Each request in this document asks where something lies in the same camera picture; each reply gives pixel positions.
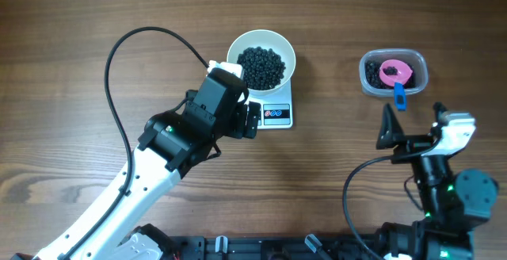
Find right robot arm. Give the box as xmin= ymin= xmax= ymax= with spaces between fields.
xmin=374 ymin=102 xmax=499 ymax=259

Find left black cable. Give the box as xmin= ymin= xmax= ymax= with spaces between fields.
xmin=57 ymin=26 xmax=210 ymax=260

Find clear plastic container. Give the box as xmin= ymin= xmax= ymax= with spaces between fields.
xmin=359 ymin=48 xmax=429 ymax=98

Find white digital kitchen scale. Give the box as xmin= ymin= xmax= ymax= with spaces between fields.
xmin=248 ymin=80 xmax=293 ymax=130

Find black beans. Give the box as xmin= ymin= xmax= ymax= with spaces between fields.
xmin=237 ymin=47 xmax=393 ymax=90

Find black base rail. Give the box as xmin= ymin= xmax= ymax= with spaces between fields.
xmin=169 ymin=235 xmax=372 ymax=260

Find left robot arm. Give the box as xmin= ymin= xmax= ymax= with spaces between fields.
xmin=34 ymin=64 xmax=260 ymax=259

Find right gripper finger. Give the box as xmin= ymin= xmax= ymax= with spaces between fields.
xmin=433 ymin=101 xmax=448 ymax=127
xmin=375 ymin=104 xmax=406 ymax=150

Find pink scoop blue handle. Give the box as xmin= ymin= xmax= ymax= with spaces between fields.
xmin=379 ymin=59 xmax=413 ymax=112

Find white bowl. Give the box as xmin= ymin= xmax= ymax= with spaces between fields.
xmin=227 ymin=29 xmax=296 ymax=92

